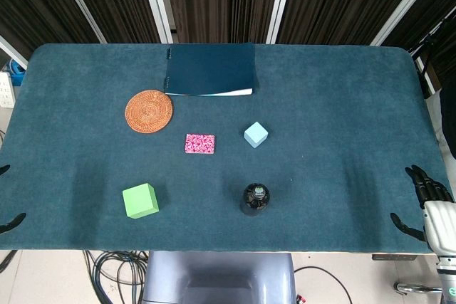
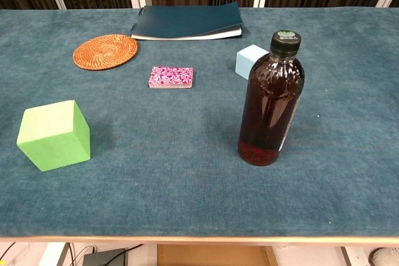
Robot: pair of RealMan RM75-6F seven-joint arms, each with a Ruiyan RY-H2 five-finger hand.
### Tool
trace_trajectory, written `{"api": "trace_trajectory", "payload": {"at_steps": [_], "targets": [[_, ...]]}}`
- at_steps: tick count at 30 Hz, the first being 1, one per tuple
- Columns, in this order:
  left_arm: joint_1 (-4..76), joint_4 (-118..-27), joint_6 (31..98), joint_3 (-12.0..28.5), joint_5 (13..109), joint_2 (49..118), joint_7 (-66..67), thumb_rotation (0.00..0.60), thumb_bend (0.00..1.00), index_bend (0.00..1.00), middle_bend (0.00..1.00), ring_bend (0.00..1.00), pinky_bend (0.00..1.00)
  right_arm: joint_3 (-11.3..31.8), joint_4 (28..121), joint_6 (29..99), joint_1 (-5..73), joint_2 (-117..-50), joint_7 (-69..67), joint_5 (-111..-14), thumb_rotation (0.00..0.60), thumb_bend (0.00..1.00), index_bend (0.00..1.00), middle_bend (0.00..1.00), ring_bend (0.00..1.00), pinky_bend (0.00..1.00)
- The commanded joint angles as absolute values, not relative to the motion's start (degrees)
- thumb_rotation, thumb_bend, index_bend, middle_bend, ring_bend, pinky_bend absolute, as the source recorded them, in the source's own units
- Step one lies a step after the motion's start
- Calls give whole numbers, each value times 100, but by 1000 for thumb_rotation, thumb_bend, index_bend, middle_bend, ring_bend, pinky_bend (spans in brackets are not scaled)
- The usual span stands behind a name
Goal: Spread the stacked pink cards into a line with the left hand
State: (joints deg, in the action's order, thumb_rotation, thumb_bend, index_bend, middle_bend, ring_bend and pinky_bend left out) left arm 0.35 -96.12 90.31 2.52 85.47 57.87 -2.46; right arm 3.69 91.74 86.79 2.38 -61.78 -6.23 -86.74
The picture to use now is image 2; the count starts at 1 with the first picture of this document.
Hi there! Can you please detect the pink patterned card stack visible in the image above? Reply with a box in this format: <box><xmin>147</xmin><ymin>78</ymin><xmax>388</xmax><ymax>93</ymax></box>
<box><xmin>148</xmin><ymin>66</ymin><xmax>195</xmax><ymax>88</ymax></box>

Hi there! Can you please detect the light blue foam cube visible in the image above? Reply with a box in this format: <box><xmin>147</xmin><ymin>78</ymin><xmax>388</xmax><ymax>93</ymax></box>
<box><xmin>235</xmin><ymin>44</ymin><xmax>269</xmax><ymax>80</ymax></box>

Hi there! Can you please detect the dark red drink bottle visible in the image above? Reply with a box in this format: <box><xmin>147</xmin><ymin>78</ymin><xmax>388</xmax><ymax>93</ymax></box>
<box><xmin>238</xmin><ymin>30</ymin><xmax>305</xmax><ymax>167</ymax></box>

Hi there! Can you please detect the teal velvet tablecloth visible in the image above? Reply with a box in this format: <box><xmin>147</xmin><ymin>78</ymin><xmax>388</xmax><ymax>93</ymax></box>
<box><xmin>0</xmin><ymin>6</ymin><xmax>399</xmax><ymax>238</ymax></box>

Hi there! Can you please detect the dark blue spiral notebook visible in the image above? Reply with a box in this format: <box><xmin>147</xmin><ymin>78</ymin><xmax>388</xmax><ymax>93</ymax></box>
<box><xmin>130</xmin><ymin>1</ymin><xmax>244</xmax><ymax>42</ymax></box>

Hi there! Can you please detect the woven rattan round coaster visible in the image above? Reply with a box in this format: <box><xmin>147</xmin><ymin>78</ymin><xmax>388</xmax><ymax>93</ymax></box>
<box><xmin>72</xmin><ymin>34</ymin><xmax>139</xmax><ymax>71</ymax></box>

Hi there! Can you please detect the brown cardboard box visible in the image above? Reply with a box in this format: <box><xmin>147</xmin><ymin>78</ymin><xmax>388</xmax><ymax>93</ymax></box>
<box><xmin>156</xmin><ymin>244</ymin><xmax>278</xmax><ymax>266</ymax></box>

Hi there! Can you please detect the green foam cube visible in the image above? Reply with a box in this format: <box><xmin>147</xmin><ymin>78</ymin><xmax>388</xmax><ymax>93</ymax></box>
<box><xmin>16</xmin><ymin>100</ymin><xmax>91</xmax><ymax>173</ymax></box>

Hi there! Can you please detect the black box under table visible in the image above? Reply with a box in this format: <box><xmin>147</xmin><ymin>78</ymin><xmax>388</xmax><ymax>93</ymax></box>
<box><xmin>82</xmin><ymin>248</ymin><xmax>128</xmax><ymax>266</ymax></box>

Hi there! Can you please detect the white table leg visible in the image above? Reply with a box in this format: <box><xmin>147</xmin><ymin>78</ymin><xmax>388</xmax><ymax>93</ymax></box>
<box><xmin>39</xmin><ymin>242</ymin><xmax>69</xmax><ymax>266</ymax></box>
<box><xmin>341</xmin><ymin>246</ymin><xmax>370</xmax><ymax>266</ymax></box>

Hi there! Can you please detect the white sneaker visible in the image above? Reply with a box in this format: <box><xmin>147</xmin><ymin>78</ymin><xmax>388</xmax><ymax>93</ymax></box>
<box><xmin>370</xmin><ymin>247</ymin><xmax>399</xmax><ymax>266</ymax></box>

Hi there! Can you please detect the black cable under table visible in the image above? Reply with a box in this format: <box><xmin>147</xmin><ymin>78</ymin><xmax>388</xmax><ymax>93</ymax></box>
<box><xmin>67</xmin><ymin>242</ymin><xmax>96</xmax><ymax>266</ymax></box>

